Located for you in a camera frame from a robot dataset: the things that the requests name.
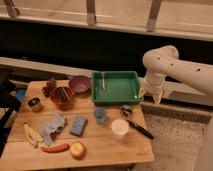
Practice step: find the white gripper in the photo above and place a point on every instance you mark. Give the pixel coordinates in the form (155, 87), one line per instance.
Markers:
(153, 84)

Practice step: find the black handled dish brush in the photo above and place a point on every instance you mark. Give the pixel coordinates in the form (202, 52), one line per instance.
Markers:
(128, 113)

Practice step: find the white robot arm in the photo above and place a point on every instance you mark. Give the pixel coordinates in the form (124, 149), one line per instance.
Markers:
(163, 62)

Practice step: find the green plastic tray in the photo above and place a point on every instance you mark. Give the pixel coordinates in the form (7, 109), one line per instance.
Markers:
(122, 87)

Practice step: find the white utensil in tray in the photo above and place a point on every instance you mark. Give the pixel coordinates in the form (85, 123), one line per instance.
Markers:
(103, 81)

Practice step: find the white plastic cup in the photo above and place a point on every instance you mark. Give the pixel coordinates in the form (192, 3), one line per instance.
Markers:
(120, 128)

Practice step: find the blue plastic cup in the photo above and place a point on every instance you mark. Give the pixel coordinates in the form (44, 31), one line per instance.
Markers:
(100, 115)

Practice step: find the purple bowl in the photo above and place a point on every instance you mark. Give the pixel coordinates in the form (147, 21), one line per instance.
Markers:
(79, 84)

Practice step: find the blue sponge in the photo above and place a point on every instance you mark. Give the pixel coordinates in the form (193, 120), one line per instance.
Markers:
(78, 126)

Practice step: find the dark object in red bowl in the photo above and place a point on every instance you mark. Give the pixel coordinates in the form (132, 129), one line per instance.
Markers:
(61, 93)

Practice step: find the red yellow apple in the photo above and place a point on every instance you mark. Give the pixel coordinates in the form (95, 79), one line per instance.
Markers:
(78, 150)

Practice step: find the red bowl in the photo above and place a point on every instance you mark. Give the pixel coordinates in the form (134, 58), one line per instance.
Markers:
(57, 101)

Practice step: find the grey blue cloth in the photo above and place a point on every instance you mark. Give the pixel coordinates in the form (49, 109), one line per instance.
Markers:
(55, 125)

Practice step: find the dark grape bunch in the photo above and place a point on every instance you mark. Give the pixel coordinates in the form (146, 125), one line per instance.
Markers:
(49, 87)

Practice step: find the red sausage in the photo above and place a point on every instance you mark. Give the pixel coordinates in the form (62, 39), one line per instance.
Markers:
(56, 149)

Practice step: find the small brown cup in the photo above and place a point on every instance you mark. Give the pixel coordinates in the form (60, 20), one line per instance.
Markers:
(35, 104)

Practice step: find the banana peel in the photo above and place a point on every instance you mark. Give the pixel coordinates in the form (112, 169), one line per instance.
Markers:
(32, 135)

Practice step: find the blue object under table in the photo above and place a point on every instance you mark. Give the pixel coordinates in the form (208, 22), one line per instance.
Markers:
(20, 94)

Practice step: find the black chair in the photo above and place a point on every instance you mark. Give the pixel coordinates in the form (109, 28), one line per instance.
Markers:
(7, 100)

